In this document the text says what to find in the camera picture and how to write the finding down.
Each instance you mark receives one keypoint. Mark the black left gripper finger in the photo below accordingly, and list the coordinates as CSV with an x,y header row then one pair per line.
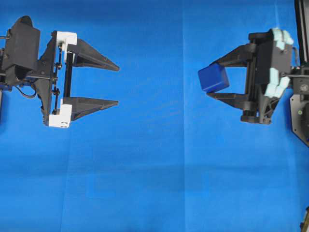
x,y
85,55
74,108

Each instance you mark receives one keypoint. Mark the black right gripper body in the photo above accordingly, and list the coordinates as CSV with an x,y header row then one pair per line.
x,y
263,107

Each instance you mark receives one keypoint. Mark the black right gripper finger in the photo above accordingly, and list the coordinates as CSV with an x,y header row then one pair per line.
x,y
239,57
239,101

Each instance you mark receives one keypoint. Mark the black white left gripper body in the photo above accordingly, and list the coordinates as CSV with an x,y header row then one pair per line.
x,y
48,65

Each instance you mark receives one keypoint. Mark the blue block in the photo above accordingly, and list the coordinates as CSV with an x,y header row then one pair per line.
x,y
213,78

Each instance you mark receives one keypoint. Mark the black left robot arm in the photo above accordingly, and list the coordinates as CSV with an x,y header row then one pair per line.
x,y
63,84

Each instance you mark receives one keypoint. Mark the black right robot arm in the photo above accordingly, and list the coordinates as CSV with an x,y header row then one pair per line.
x,y
299,78

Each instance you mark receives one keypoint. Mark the dark object at left edge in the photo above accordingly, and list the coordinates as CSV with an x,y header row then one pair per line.
x,y
1,98

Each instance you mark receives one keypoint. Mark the yellow-black object bottom right corner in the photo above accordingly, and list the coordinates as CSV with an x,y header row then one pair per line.
x,y
304,225

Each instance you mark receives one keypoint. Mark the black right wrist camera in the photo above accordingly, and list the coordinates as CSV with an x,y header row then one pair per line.
x,y
274,57

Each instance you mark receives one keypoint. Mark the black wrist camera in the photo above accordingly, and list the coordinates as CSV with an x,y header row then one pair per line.
x,y
21,50
274,57

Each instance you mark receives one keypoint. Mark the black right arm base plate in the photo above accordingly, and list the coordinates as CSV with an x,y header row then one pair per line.
x,y
299,105

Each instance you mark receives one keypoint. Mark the black aluminium frame post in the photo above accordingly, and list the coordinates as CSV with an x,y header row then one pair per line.
x,y
302,22

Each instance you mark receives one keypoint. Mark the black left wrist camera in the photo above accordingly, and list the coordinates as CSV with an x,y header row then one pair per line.
x,y
21,50

